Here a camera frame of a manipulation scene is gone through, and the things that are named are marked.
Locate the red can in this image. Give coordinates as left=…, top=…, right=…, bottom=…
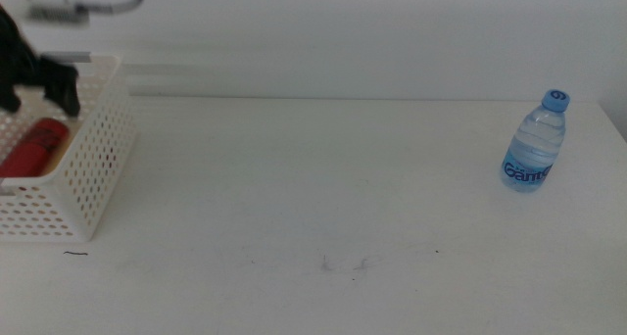
left=0, top=118, right=72, bottom=178

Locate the clear water bottle blue cap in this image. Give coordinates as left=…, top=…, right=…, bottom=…
left=499, top=88, right=572, bottom=194

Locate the white perforated plastic basket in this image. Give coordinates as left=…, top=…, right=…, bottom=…
left=0, top=53, right=139, bottom=243

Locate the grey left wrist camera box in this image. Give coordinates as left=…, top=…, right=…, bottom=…
left=24, top=0, right=90, bottom=25

